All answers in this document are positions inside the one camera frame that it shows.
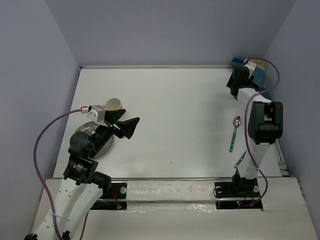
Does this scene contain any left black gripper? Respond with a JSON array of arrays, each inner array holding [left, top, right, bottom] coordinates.
[[89, 108, 141, 157]]

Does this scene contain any pink ceramic mug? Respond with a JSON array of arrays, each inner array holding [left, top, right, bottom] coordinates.
[[102, 97, 123, 111]]

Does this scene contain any blue yellow checked placemat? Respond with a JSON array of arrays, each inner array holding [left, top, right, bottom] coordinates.
[[231, 57, 266, 99]]

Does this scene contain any grey reindeer plate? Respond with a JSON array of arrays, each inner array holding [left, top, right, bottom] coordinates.
[[75, 121, 114, 160]]

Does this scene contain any teal handled metal spoon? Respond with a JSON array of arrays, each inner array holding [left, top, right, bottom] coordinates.
[[229, 116, 242, 153]]

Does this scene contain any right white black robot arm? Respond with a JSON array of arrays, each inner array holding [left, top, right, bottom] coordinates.
[[226, 66, 283, 198]]

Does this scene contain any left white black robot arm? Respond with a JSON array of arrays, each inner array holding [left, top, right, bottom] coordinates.
[[25, 105, 140, 240]]

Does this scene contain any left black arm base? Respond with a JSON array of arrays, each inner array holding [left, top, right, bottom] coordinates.
[[91, 182, 127, 211]]

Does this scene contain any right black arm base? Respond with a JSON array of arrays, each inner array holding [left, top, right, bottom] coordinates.
[[212, 181, 263, 210]]

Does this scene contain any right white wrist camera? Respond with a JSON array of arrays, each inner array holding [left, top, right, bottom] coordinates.
[[244, 61, 257, 75]]

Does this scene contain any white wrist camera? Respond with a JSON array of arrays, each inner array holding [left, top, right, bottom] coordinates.
[[244, 61, 257, 75], [87, 105, 106, 124]]

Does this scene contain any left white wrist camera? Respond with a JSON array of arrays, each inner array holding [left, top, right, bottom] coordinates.
[[87, 105, 106, 124]]

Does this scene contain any teal handled metal fork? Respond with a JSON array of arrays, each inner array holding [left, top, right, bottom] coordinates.
[[234, 151, 247, 169]]

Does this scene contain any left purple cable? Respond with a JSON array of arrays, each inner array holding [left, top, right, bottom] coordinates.
[[33, 106, 89, 240]]

